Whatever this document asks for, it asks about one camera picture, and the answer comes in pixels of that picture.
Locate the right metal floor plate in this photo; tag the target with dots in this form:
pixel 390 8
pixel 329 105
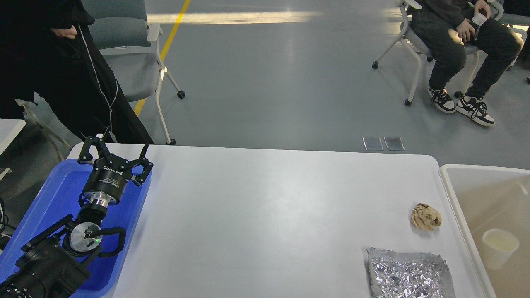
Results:
pixel 394 143

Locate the grey office chair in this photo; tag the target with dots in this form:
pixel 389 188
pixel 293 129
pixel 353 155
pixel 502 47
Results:
pixel 130 46
pixel 420 51

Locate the grey office chair left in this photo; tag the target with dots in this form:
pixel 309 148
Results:
pixel 130 46

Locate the white side table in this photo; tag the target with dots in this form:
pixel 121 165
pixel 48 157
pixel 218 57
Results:
pixel 9 129

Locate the white chair at left edge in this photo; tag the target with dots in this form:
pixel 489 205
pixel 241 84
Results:
pixel 51 136

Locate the crumpled brown paper ball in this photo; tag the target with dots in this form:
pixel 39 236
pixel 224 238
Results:
pixel 425 217

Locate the seated person black trousers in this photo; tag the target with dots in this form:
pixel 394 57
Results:
pixel 446 27

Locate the beige plastic bin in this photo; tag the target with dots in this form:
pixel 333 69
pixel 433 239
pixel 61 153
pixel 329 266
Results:
pixel 484 199

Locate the metal floor plate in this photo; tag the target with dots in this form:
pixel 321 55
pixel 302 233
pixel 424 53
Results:
pixel 373 144
pixel 394 143

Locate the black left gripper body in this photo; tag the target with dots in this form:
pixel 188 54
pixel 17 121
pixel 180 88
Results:
pixel 107 181

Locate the blue plastic tray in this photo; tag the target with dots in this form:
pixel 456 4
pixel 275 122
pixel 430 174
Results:
pixel 57 198

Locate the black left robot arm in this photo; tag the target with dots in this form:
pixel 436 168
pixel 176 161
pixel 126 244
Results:
pixel 74 239

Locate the left metal floor plate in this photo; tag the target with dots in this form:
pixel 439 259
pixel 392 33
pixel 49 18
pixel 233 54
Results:
pixel 373 144

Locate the grey office chair right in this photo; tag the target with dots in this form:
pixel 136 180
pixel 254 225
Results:
pixel 420 51

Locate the white paper cup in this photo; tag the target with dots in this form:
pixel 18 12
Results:
pixel 497 246

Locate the walking person in black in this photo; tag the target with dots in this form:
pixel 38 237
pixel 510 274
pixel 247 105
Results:
pixel 46 48

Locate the crumpled aluminium foil sheet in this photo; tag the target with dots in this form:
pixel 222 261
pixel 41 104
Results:
pixel 408 275

